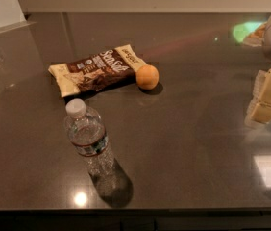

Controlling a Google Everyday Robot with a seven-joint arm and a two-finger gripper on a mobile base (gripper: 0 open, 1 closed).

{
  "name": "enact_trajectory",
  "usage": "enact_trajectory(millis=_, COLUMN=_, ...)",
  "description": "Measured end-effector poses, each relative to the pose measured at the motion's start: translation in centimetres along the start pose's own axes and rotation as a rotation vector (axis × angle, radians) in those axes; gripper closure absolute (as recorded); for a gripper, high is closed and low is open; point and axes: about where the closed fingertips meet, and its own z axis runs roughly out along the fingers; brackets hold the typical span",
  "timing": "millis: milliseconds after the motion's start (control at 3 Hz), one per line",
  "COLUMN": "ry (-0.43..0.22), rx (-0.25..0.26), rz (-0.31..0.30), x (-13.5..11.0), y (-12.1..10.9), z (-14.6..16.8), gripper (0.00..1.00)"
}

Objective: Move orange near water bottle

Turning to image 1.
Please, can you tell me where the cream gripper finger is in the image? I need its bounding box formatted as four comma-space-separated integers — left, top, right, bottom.
244, 68, 271, 128

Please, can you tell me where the orange fruit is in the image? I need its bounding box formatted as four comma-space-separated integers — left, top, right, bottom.
136, 65, 159, 90

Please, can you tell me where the clear plastic water bottle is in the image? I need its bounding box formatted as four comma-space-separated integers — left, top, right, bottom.
64, 99, 115, 177

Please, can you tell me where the brown sea salt snack bag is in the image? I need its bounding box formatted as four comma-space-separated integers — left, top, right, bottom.
48, 44, 146, 97

